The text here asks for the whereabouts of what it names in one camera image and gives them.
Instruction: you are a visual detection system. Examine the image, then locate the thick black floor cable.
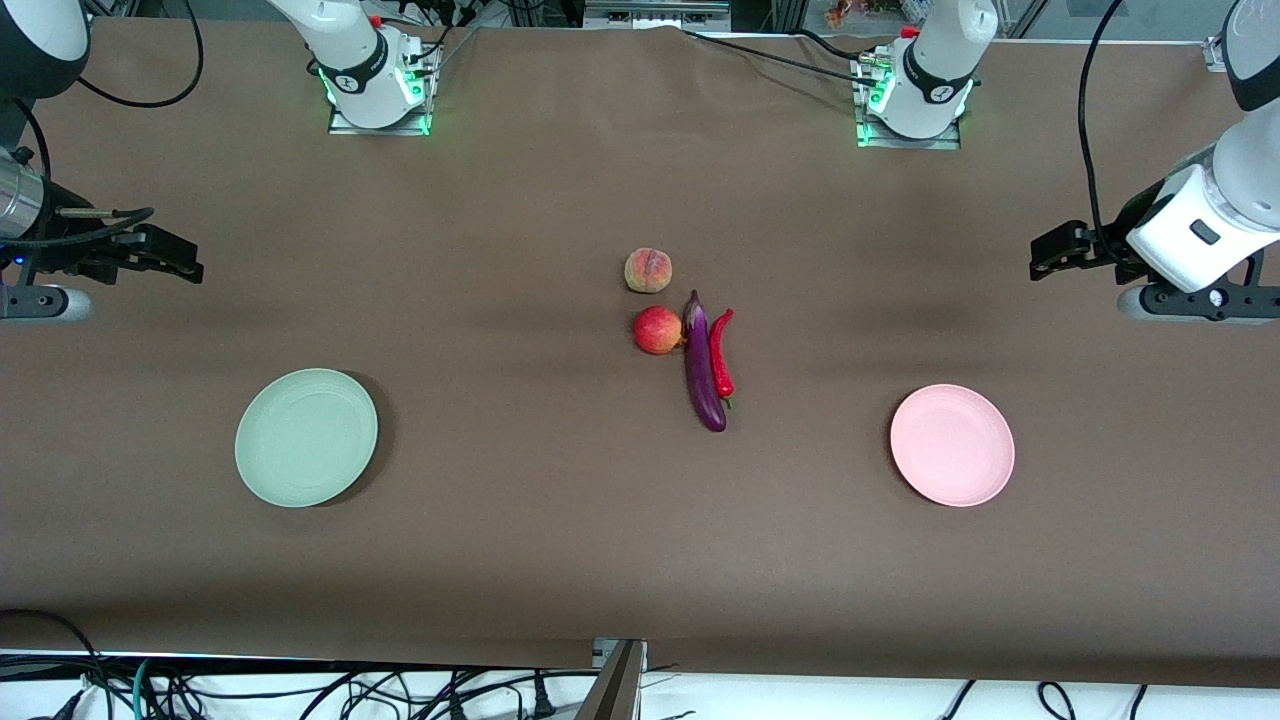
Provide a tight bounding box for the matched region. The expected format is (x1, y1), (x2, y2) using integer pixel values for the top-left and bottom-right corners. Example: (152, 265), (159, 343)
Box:
(0, 608), (106, 720)

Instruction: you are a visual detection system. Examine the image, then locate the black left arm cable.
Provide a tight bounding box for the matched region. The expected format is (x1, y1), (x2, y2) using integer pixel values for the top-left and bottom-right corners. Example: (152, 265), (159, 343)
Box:
(1077, 0), (1136, 261)

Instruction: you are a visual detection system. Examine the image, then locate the brown table cover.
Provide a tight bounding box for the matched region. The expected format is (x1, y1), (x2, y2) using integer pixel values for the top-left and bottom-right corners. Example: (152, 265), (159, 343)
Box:
(0, 18), (1280, 691)

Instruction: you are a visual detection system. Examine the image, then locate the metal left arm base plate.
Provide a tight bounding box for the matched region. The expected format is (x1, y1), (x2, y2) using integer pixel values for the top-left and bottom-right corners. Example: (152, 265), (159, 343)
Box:
(853, 55), (976, 151)

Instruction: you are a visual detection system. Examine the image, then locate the peach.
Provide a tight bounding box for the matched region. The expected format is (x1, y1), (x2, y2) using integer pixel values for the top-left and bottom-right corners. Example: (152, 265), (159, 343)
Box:
(624, 247), (674, 294)

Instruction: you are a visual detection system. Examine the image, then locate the short black table cable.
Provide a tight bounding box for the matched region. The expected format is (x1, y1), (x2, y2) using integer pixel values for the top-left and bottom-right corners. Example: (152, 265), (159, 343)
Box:
(790, 28), (866, 61)

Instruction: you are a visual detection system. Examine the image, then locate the grey metal box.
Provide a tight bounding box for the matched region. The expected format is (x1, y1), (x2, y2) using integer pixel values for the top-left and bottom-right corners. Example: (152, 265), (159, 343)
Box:
(583, 0), (733, 31)

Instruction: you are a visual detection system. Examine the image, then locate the long black table cable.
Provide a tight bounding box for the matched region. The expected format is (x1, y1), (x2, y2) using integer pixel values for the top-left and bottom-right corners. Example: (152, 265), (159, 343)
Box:
(680, 30), (871, 86)

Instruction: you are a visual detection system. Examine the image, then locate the pale green plate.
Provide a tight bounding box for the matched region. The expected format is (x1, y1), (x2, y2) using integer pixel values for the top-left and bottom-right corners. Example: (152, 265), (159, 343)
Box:
(234, 368), (380, 509)

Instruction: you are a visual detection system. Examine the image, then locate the pink plate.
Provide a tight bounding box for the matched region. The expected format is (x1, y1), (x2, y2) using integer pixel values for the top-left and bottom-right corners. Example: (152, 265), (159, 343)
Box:
(890, 384), (1016, 508)

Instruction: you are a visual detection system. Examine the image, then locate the purple eggplant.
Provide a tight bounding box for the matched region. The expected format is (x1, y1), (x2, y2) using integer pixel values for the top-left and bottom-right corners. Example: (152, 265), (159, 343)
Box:
(683, 289), (728, 433)

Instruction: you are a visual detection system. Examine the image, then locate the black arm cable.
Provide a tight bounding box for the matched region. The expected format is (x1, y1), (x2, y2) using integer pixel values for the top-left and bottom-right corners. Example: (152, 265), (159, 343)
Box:
(0, 0), (206, 251)
(1077, 0), (1136, 261)

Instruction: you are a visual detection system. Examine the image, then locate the red apple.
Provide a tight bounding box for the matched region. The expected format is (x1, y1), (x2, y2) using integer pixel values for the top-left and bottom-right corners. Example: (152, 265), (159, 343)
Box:
(632, 305), (687, 356)

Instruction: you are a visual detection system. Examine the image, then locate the red chili pepper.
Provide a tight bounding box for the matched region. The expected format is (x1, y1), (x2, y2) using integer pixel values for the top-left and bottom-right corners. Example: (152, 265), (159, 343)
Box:
(708, 308), (737, 409)

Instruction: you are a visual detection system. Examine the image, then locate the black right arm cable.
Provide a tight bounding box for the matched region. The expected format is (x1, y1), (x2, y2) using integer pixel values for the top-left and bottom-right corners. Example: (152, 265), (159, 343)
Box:
(0, 0), (206, 251)

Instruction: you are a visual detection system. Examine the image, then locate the aluminium profile post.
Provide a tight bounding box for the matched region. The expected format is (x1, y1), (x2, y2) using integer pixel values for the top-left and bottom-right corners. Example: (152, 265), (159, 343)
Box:
(575, 638), (649, 720)

